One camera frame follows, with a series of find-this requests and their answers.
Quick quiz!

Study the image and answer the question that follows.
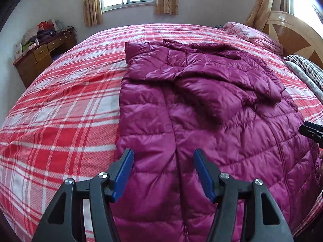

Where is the red paper bag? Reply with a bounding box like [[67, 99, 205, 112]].
[[38, 20, 55, 31]]

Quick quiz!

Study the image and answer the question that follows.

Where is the brown wooden desk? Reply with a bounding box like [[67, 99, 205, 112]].
[[13, 27, 77, 89]]

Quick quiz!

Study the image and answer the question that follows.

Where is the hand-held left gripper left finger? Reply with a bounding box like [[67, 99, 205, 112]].
[[31, 148, 135, 242]]

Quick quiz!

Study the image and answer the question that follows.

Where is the magenta puffer jacket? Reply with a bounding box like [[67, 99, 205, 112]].
[[112, 39, 323, 242]]

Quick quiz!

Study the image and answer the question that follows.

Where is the wooden bed headboard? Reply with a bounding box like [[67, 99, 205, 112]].
[[262, 10, 323, 71]]

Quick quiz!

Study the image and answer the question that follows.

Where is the red plaid bed sheet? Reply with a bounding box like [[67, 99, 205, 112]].
[[0, 23, 323, 242]]

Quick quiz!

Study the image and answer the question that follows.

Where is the striped pillow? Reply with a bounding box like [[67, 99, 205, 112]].
[[285, 55, 323, 83]]

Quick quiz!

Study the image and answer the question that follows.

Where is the large side window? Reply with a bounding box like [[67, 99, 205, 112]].
[[285, 0, 323, 28]]

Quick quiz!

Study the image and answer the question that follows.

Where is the pale plastic bag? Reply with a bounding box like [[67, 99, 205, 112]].
[[22, 28, 38, 44]]

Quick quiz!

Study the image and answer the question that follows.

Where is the dark clothes pile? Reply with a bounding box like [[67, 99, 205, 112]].
[[37, 30, 56, 41]]

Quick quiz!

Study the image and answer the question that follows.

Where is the grey floral pillow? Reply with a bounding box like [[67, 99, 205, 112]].
[[284, 60, 323, 96]]

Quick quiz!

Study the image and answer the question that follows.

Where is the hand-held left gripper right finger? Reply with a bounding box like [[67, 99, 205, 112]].
[[193, 149, 294, 242]]

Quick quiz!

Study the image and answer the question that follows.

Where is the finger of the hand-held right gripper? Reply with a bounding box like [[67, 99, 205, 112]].
[[299, 121, 323, 148]]

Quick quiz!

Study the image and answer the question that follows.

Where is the pink folded quilt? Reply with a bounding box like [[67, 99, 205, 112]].
[[223, 22, 284, 56]]

